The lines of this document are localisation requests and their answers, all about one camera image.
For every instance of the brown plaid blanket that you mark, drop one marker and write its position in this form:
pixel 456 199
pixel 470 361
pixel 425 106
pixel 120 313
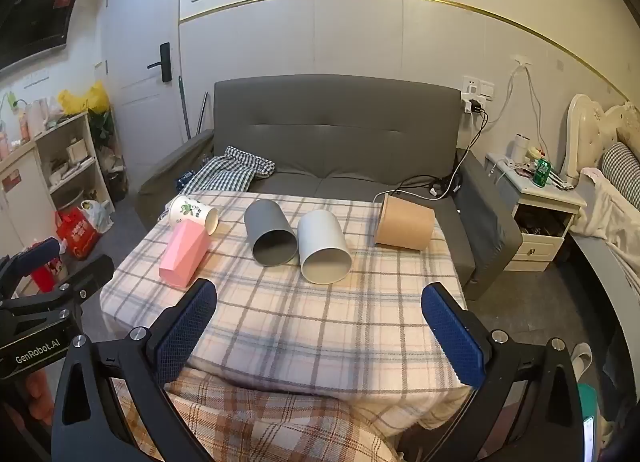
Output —
pixel 280 427

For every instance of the green can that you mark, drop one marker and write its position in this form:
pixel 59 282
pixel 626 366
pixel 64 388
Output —
pixel 541 172

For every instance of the grey cup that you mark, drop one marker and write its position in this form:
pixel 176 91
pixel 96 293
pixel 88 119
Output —
pixel 267 229

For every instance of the pink bottle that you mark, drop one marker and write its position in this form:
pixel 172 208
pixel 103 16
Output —
pixel 37 117

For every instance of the white door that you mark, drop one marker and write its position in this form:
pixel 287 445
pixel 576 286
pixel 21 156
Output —
pixel 142 16

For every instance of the white nightstand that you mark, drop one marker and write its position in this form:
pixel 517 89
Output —
pixel 537 222

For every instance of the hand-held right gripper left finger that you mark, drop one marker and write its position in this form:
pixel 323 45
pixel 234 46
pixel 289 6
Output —
pixel 184 337

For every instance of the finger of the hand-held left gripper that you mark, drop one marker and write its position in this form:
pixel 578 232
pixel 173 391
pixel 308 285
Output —
pixel 92 272
pixel 35 252

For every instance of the white bedding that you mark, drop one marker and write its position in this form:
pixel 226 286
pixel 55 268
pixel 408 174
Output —
pixel 607 212

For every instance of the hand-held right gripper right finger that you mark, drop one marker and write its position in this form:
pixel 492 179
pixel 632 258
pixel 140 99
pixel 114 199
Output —
pixel 452 342

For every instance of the white shelf cabinet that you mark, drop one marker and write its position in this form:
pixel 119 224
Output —
pixel 30 176

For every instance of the grey slipper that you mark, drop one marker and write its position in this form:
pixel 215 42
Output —
pixel 582 359

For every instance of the yellow plastic bag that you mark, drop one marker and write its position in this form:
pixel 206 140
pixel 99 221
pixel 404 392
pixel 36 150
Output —
pixel 82 99

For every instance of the red gift bag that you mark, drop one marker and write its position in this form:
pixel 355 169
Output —
pixel 77 237

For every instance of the checked cloth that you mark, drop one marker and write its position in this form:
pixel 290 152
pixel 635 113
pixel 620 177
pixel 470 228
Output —
pixel 230 169

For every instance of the cream bed headboard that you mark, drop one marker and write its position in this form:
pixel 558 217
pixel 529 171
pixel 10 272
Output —
pixel 590 126

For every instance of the pink faceted cup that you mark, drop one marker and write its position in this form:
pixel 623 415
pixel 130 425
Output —
pixel 182 256

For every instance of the plaid tablecloth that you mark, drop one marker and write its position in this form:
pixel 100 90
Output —
pixel 300 322

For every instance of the brown paper cup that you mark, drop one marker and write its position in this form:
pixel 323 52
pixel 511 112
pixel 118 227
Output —
pixel 402 228

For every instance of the black range hood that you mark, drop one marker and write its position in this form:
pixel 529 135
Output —
pixel 40 16

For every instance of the white wall socket panel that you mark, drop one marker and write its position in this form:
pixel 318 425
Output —
pixel 477 87

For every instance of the white printed paper cup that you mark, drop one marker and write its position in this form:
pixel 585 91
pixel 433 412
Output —
pixel 190 213

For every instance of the grey stick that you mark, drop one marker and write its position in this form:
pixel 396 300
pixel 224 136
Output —
pixel 201 114

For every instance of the grey sofa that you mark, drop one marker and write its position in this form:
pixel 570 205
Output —
pixel 340 141

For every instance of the white charger plug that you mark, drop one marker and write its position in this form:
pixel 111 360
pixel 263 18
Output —
pixel 471 105

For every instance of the white plastic bag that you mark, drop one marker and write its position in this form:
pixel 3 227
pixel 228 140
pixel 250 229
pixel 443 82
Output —
pixel 99 216

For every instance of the checked pillow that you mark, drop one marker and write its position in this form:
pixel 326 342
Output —
pixel 622 166

